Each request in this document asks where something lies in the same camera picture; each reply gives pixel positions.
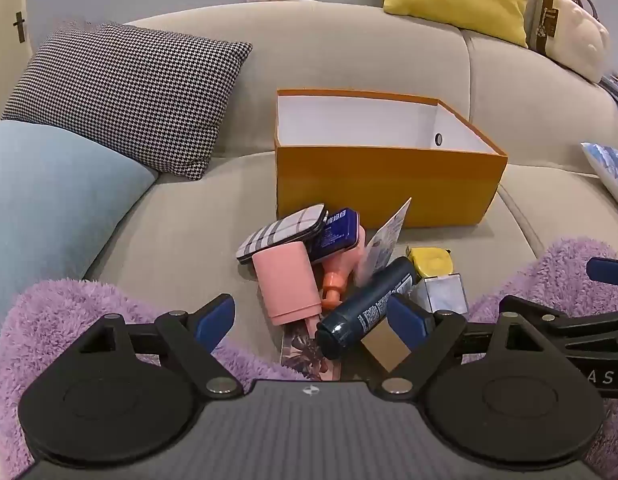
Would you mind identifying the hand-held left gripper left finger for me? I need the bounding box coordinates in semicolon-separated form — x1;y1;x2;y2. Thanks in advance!
76;294;245;400

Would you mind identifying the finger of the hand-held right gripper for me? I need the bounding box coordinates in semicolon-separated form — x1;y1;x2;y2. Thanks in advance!
586;256;618;289
499;295;618;357

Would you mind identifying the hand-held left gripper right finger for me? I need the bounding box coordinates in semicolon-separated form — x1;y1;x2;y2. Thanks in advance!
376;294;540;401

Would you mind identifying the small brown cardboard cube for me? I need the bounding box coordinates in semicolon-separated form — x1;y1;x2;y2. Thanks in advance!
360;317;412;373

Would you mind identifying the small silver box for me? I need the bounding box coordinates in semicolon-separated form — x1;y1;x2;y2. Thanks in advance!
411;272;470;317

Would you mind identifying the dark blue bottle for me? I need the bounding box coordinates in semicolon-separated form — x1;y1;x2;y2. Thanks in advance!
316;256;422;361

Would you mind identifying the yellow tape measure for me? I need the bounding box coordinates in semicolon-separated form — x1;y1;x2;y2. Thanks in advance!
405;246;455;278

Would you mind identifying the pink plastic container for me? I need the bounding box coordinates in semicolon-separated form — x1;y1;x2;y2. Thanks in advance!
251;241;324;327

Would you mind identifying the white printed tube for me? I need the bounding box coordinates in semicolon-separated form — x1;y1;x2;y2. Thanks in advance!
355;197;413;286

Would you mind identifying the pink spray bottle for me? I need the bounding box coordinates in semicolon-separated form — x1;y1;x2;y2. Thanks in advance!
321;225;367;313

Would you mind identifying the plaid zip case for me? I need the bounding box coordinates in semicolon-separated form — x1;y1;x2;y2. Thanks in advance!
235;203;328;266

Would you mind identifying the blue tin box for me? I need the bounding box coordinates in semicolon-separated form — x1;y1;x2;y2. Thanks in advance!
309;207;361;263

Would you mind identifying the orange paper bag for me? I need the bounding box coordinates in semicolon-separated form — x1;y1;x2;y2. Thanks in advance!
274;89;509;230

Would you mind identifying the blue-white printed pillow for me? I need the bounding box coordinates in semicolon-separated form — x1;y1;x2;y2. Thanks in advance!
580;141;618;208

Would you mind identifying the purple fluffy blanket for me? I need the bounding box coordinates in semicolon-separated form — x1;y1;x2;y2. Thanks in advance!
0;237;618;480

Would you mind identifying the light blue pillow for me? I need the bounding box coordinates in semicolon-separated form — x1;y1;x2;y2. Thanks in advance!
0;120;157;356

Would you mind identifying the small cream suitcase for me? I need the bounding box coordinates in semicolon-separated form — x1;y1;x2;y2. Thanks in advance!
525;0;611;84

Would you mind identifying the black-white houndstooth pillow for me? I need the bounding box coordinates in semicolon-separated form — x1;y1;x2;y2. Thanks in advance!
1;22;254;182

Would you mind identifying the beige sofa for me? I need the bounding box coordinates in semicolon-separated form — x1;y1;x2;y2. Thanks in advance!
0;2;618;386

